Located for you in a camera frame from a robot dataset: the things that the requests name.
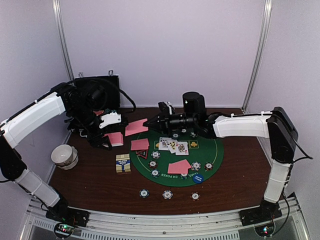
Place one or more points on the aluminium front rail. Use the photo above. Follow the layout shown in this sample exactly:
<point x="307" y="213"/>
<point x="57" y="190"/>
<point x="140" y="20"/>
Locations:
<point x="223" y="225"/>

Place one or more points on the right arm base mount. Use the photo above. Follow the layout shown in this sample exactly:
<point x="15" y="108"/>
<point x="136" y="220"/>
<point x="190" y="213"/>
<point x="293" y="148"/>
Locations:
<point x="255" y="215"/>

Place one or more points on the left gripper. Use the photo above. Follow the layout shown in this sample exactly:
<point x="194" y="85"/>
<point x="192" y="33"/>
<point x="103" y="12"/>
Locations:
<point x="96" y="137"/>

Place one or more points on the gold card box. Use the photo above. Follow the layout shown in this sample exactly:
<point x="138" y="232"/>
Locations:
<point x="123" y="163"/>

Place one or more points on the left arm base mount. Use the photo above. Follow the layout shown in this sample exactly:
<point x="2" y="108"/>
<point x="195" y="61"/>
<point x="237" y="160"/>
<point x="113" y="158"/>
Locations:
<point x="74" y="217"/>

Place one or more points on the teal chips in case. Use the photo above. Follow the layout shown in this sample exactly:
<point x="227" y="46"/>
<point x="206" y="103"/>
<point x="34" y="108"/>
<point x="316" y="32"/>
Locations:
<point x="111" y="110"/>

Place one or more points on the red black chip stack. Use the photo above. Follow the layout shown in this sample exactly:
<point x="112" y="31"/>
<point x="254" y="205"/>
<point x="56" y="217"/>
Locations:
<point x="195" y="196"/>

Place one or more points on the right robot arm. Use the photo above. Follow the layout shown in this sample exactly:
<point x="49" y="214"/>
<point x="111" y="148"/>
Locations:
<point x="274" y="125"/>

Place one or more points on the dealt red card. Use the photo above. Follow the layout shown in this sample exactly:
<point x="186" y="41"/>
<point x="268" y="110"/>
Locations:
<point x="171" y="169"/>
<point x="138" y="141"/>
<point x="182" y="166"/>
<point x="140" y="147"/>

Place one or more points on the black poker case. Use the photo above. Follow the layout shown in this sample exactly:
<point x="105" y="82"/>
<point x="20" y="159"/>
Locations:
<point x="100" y="93"/>

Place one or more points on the triangular all-in marker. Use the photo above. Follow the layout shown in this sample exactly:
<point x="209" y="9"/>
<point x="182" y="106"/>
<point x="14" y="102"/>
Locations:
<point x="142" y="153"/>

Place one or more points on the face-up spot card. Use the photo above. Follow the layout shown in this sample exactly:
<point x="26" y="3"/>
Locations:
<point x="172" y="145"/>

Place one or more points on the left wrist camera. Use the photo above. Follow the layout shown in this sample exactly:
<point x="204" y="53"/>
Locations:
<point x="109" y="119"/>

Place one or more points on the scalloped white bowl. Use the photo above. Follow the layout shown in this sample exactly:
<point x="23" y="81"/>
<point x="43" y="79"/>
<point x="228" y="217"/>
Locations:
<point x="68" y="165"/>

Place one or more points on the card deck in case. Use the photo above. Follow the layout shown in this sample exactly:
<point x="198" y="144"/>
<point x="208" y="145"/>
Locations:
<point x="98" y="113"/>

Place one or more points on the blue small blind button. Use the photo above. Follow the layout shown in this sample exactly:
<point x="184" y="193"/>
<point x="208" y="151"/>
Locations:
<point x="198" y="178"/>

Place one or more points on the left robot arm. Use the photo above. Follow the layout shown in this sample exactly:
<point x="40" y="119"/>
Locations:
<point x="80" y="103"/>

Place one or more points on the green chip stack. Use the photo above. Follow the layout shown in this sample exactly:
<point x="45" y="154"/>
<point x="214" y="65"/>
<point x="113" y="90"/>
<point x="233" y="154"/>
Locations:
<point x="144" y="193"/>

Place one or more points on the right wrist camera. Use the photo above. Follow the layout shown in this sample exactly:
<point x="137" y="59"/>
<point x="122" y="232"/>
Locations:
<point x="194" y="104"/>

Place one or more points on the round green poker mat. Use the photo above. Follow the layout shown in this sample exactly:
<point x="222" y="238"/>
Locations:
<point x="200" y="150"/>

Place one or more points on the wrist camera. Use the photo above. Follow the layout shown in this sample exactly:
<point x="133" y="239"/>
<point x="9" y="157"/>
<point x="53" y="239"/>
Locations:
<point x="194" y="104"/>
<point x="109" y="119"/>

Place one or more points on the face-up queen card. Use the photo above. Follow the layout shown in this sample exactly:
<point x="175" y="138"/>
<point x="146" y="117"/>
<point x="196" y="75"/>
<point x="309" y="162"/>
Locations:
<point x="181" y="148"/>

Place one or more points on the white ceramic bowl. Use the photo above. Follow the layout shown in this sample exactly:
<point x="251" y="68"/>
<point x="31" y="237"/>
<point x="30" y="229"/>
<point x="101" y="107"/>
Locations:
<point x="62" y="153"/>

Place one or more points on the green chip mat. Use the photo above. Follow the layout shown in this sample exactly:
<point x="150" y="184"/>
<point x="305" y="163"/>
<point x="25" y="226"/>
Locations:
<point x="184" y="176"/>
<point x="155" y="173"/>

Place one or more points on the face-up king card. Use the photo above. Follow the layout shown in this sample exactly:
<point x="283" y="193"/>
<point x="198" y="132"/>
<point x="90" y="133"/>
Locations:
<point x="163" y="143"/>

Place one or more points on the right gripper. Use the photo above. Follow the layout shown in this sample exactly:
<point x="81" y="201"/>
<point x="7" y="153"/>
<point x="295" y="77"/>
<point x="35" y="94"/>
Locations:
<point x="162" y="123"/>

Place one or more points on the blue white chip stack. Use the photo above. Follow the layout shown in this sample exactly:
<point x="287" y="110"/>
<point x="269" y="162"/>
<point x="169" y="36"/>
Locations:
<point x="167" y="194"/>

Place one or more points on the red-backed card deck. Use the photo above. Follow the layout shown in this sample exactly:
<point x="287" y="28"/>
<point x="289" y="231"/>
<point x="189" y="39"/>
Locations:
<point x="115" y="138"/>

